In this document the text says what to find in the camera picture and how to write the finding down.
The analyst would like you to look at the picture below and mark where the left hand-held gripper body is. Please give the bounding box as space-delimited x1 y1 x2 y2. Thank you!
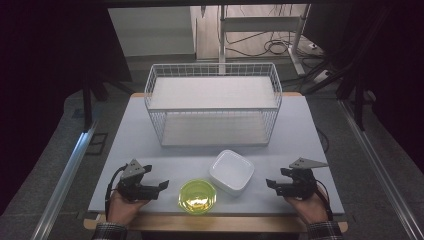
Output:
117 158 160 202

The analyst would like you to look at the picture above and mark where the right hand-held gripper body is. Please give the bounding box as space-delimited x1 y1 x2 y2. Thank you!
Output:
275 157 330 202

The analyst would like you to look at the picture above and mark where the person's right hand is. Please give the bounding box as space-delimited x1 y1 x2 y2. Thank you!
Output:
284 186 330 226

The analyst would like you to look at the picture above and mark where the person's left hand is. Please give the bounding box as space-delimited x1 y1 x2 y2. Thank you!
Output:
106 189 152 228

